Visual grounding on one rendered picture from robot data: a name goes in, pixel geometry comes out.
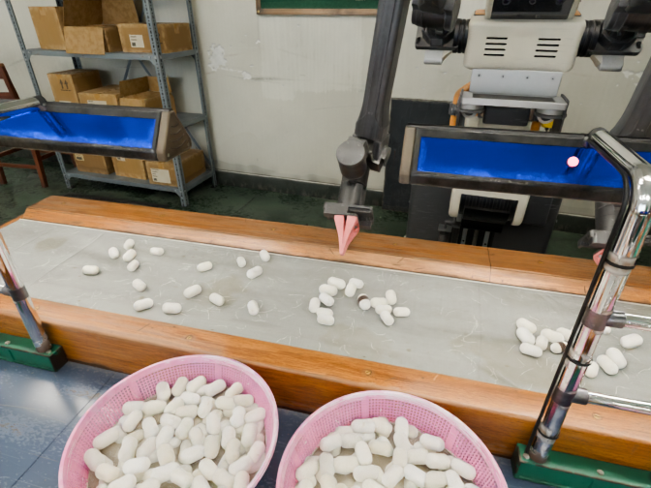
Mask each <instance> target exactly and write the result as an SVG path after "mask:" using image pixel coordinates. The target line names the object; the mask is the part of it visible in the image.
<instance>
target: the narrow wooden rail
mask: <svg viewBox="0 0 651 488"><path fill-rule="evenodd" d="M30 298H31V300H32V302H33V305H34V307H35V309H36V311H37V314H38V316H39V318H40V320H41V322H42V325H43V327H44V329H45V331H46V335H47V337H48V339H49V341H50V343H51V344H55V345H60V346H62V347H63V350H64V352H65V353H66V356H67V358H68V361H71V362H75V363H79V364H84V365H88V366H93V367H97V368H102V369H106V370H111V371H114V372H119V373H123V374H128V375H132V374H134V373H135V372H137V371H139V370H141V369H143V368H145V367H147V366H150V365H152V364H155V363H158V362H161V361H164V360H168V359H171V358H176V357H180V356H186V355H198V354H205V355H217V356H223V357H226V358H230V359H233V360H235V361H238V362H240V363H242V364H244V365H246V366H248V367H249V368H251V369H252V370H254V371H255V372H256V373H257V374H259V375H260V376H261V377H262V378H263V380H264V381H265V382H266V384H267V385H268V387H269V388H270V390H271V392H272V394H273V396H274V399H275V402H276V406H277V408H280V409H285V410H289V411H294V412H302V413H306V414H312V413H313V412H315V411H316V410H318V409H319V408H320V407H322V406H324V405H325V404H327V403H329V402H331V401H333V400H335V399H337V398H340V397H342V396H345V395H349V394H352V393H357V392H361V391H370V390H387V391H396V392H402V393H406V394H410V395H414V396H417V397H419V398H422V399H424V400H427V401H429V402H431V403H433V404H435V405H437V406H439V407H441V408H443V409H444V410H446V411H448V412H450V413H451V414H453V415H454V416H455V417H457V418H458V419H459V420H461V421H462V422H463V423H464V424H465V425H466V426H468V427H469V428H470V429H471V430H472V431H473V432H474V433H475V434H476V435H477V436H478V438H479V439H480V440H481V441H482V442H483V444H484V445H485V446H486V448H487V449H488V450H489V452H490V453H491V455H494V456H498V457H503V458H507V459H511V458H512V454H513V452H514V449H515V446H516V444H517V443H523V444H527V443H528V441H529V439H530V437H531V434H532V432H533V429H534V427H535V424H536V422H537V419H538V416H539V414H540V411H541V409H542V406H543V402H544V400H545V397H546V395H547V394H546V393H541V392H536V391H531V390H526V389H520V388H515V387H510V386H504V385H500V384H495V383H489V382H484V381H474V380H469V379H463V378H459V377H454V376H448V375H443V374H438V373H432V372H427V371H422V370H417V369H412V368H407V367H401V366H396V365H390V364H386V363H381V362H375V361H370V360H365V359H359V358H354V357H349V356H344V355H339V354H334V353H328V352H323V351H313V350H308V349H303V348H298V347H293V346H287V345H282V344H277V343H271V342H267V341H262V340H256V339H251V338H245V337H240V336H235V335H230V334H225V333H220V332H214V331H209V330H204V329H198V328H194V327H189V326H183V325H178V324H172V323H167V322H162V321H156V320H148V319H142V318H137V317H132V316H126V315H121V314H116V313H111V312H106V311H100V310H95V309H90V308H84V307H79V306H75V305H69V304H64V303H59V302H53V301H48V300H43V299H38V298H33V297H30ZM0 332H1V333H6V334H10V335H15V336H19V337H23V338H28V339H31V338H30V336H29V334H28V332H27V330H26V327H25V325H24V323H23V321H22V319H21V317H20V315H19V313H18V311H17V309H16V305H15V304H14V302H13V300H12V298H11V297H9V296H5V295H3V294H2V293H0ZM557 437H559V438H558V439H557V440H556V441H555V443H554V445H553V446H552V449H551V450H555V451H559V452H564V453H569V454H573V455H577V456H582V457H587V458H591V459H596V460H601V461H605V462H609V463H614V464H618V465H623V466H628V467H632V468H637V469H642V470H647V471H650V472H651V415H645V414H640V413H635V412H625V411H620V410H616V409H610V408H605V407H600V406H595V405H589V404H587V405H586V406H584V405H579V404H575V403H572V405H571V407H570V409H569V412H568V414H567V416H566V418H565V420H564V423H563V425H562V427H561V429H560V436H559V434H558V436H557Z"/></svg>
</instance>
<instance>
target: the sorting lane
mask: <svg viewBox="0 0 651 488"><path fill-rule="evenodd" d="M0 231H1V233H2V235H3V237H4V240H5V242H6V244H7V246H8V249H9V251H10V253H11V255H12V257H13V260H14V262H15V265H16V268H17V270H18V272H19V274H20V277H21V279H22V281H23V283H24V285H25V287H26V289H27V291H28V293H29V296H30V297H33V298H38V299H43V300H48V301H53V302H59V303H64V304H69V305H75V306H79V307H84V308H90V309H95V310H100V311H106V312H111V313H116V314H121V315H126V316H132V317H137V318H142V319H148V320H156V321H162V322H167V323H172V324H178V325H183V326H189V327H194V328H198V329H204V330H209V331H214V332H220V333H225V334H230V335H235V336H240V337H245V338H251V339H256V340H262V341H267V342H271V343H277V344H282V345H287V346H293V347H298V348H303V349H308V350H313V351H323V352H328V353H334V354H339V355H344V356H349V357H354V358H359V359H365V360H370V361H375V362H381V363H386V364H390V365H396V366H401V367H407V368H412V369H417V370H422V371H427V372H432V373H438V374H443V375H448V376H454V377H459V378H463V379H469V380H474V381H484V382H489V383H495V384H500V385H504V386H510V387H515V388H520V389H526V390H531V391H536V392H541V393H546V394H547V392H548V389H549V387H550V385H551V383H552V380H553V378H554V375H555V373H556V370H557V368H558V365H559V363H560V360H561V358H562V355H563V352H562V353H554V352H553V351H552V350H551V348H550V346H551V345H552V344H553V343H551V342H548V343H547V348H546V350H544V351H542V355H541V356H540V357H534V356H531V355H528V354H524V353H522V352H521V350H520V348H519V347H520V345H521V344H522V342H521V341H520V340H519V338H518V337H517V336H516V330H517V328H518V327H517V325H516V321H517V320H518V319H521V318H524V319H526V320H528V321H529V322H531V323H533V324H534V325H535V326H536V327H537V330H536V332H535V333H533V334H532V335H533V336H534V337H535V344H534V345H536V340H537V338H538V336H540V335H541V331H542V330H543V329H550V330H553V331H556V330H557V329H558V328H560V327H563V328H566V329H569V330H571V329H572V327H573V326H574V324H575V321H576V319H577V316H578V314H579V311H580V309H581V306H582V304H583V301H584V299H585V296H582V295H575V294H567V293H561V292H554V291H547V290H533V289H526V288H519V287H512V286H505V285H498V284H490V283H484V282H477V281H469V280H462V279H455V278H449V277H441V276H434V275H427V274H419V273H413V272H406V271H399V270H391V269H384V268H378V267H370V266H363V265H356V264H349V263H342V262H335V261H328V260H320V259H308V258H301V257H293V256H286V255H279V254H271V253H269V255H270V259H269V261H263V260H262V259H261V257H260V252H258V251H251V250H243V249H236V248H230V247H222V246H215V245H208V244H201V243H194V242H187V241H180V240H172V239H166V238H159V237H152V236H144V235H137V234H131V233H123V232H116V231H109V230H102V229H89V228H82V227H74V226H67V225H60V224H54V223H46V222H39V221H32V220H24V219H19V220H18V221H16V222H14V223H12V224H10V225H8V226H6V227H4V228H2V229H0ZM128 239H133V240H134V241H135V244H134V246H133V248H132V250H135V251H136V256H135V257H134V258H133V259H132V260H134V259H135V260H137V261H138V262H139V266H138V267H137V268H136V270H134V271H129V270H128V269H127V265H128V264H129V263H130V262H131V261H132V260H131V261H129V262H127V261H124V259H123V256H124V254H125V253H126V252H127V251H128V250H126V249H125V248H124V244H125V242H126V240H128ZM112 247H114V248H116V249H117V250H118V252H119V257H118V258H117V259H112V258H111V257H110V256H109V249H110V248H112ZM153 247H155V248H162V249H163V250H164V253H163V254H162V255H161V256H158V255H152V254H151V253H150V249H151V248H153ZM238 257H244V259H245V261H246V265H245V266H244V267H240V266H238V263H237V261H236V260H237V258H238ZM207 261H210V262H211V263H212V268H211V269H209V270H206V271H203V272H200V271H199V270H198V269H197V267H198V265H199V264H200V263H203V262H207ZM85 265H95V266H98V267H99V273H98V274H96V275H89V274H84V273H83V272H82V268H83V266H85ZM256 266H260V267H261V268H262V269H263V273H262V274H261V275H259V276H257V277H256V278H254V279H250V278H248V277H247V271H248V270H249V269H252V268H254V267H256ZM330 277H335V278H338V279H342V280H344V281H345V284H346V286H345V287H344V288H343V289H342V290H339V289H337V293H336V295H334V296H332V298H333V299H334V303H333V305H332V306H326V305H325V304H324V303H323V302H321V301H320V307H319V308H327V309H330V310H331V311H332V312H333V315H332V316H333V317H334V324H333V325H324V324H320V323H318V321H317V317H318V316H317V313H312V312H310V310H309V304H310V300H311V299H312V298H314V297H317V298H319V296H320V294H321V293H320V291H319V287H320V286H321V285H323V284H326V285H328V283H327V280H328V279H329V278H330ZM352 278H355V279H358V280H361V281H362V282H363V287H362V288H361V289H358V288H356V292H355V294H354V296H352V297H349V296H347V295H346V294H345V289H346V287H347V285H348V284H349V281H350V279H352ZM136 279H140V280H142V281H143V282H144V283H145V284H146V289H145V290H144V291H138V290H136V289H135V288H134V287H133V281H134V280H136ZM193 285H199V286H201V293H199V294H197V295H195V296H193V297H190V298H187V297H185V296H184V294H183V292H184V291H185V289H187V288H189V287H191V286H193ZM388 290H394V292H395V294H396V303H395V304H393V305H389V304H388V305H389V306H390V307H391V309H392V311H391V313H390V315H391V316H392V317H393V320H394V322H393V324H392V325H386V324H385V323H384V321H383V320H382V319H381V315H379V314H377V313H376V311H375V309H376V308H373V307H371V305H370V308H369V309H368V310H362V309H361V308H360V307H359V305H358V302H357V297H358V296H359V295H360V294H362V293H364V294H366V295H367V296H368V298H369V300H371V299H372V298H374V297H378V298H386V292H387V291H388ZM211 293H217V294H219V295H221V296H223V297H224V299H225V302H224V304H223V305H221V306H217V305H216V304H214V303H212V302H211V301H210V300H209V296H210V294H211ZM145 298H150V299H152V301H153V305H152V307H151V308H148V309H144V310H141V311H137V310H135V308H134V303H135V302H136V301H138V300H143V299H145ZM251 300H254V301H256V302H257V303H258V307H259V312H258V313H257V314H256V315H255V316H253V315H251V314H250V313H249V310H248V306H247V305H248V302H249V301H251ZM167 302H169V303H179V304H180V305H181V311H180V312H179V313H177V314H171V313H168V314H167V313H165V312H164V311H163V309H162V307H163V305H164V304H165V303H167ZM396 307H406V308H408V309H409V310H410V315H409V316H408V317H397V316H395V315H394V313H393V310H394V309H395V308H396ZM610 328H611V331H610V333H609V334H603V336H602V338H601V340H600V342H599V344H598V346H597V348H596V351H595V353H594V355H593V361H594V362H596V363H597V357H598V356H599V355H602V354H603V355H605V353H606V351H607V350H608V349H609V348H616V349H618V350H620V351H621V352H622V354H623V356H624V357H625V359H626V361H627V365H626V366H625V367H624V368H623V369H618V372H617V374H615V375H610V374H608V373H606V372H605V370H604V369H603V368H602V367H601V366H600V365H599V364H598V363H597V364H598V365H599V371H598V375H597V376H596V377H595V378H588V377H587V376H586V375H584V378H583V380H582V382H581V384H580V387H582V388H586V389H587V390H588V391H593V392H599V393H603V394H608V395H614V396H619V397H625V398H630V399H636V400H640V401H646V402H651V332H650V331H644V330H638V329H632V328H627V327H623V328H622V329H620V328H613V327H610ZM630 334H637V335H639V336H641V338H642V340H643V342H642V344H641V345H640V346H638V347H635V348H632V349H626V348H624V347H622V346H621V344H620V339H621V338H622V337H623V336H627V335H630Z"/></svg>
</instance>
